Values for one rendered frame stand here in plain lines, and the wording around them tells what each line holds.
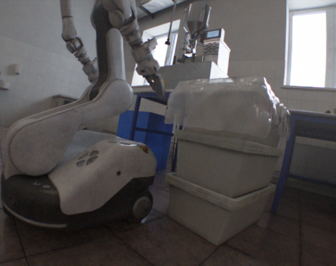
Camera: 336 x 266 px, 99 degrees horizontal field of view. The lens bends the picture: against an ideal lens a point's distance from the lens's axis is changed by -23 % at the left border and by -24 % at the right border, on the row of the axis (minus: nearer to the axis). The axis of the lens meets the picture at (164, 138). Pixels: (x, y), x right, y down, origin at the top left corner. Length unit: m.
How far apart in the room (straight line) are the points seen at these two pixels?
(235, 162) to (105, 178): 0.48
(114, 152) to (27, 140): 0.30
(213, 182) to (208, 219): 0.16
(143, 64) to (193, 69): 0.82
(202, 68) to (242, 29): 2.24
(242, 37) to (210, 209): 3.08
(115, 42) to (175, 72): 0.82
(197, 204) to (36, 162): 0.66
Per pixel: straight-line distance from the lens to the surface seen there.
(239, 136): 0.74
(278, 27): 3.46
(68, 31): 1.09
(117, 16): 0.70
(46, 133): 0.69
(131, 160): 0.69
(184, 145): 0.88
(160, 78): 0.76
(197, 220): 0.87
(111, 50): 0.88
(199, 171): 0.83
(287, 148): 1.43
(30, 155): 0.69
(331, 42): 3.73
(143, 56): 0.73
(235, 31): 3.63
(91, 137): 1.03
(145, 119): 1.88
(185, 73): 1.54
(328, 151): 2.84
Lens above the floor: 0.44
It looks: 2 degrees down
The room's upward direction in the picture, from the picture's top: 10 degrees clockwise
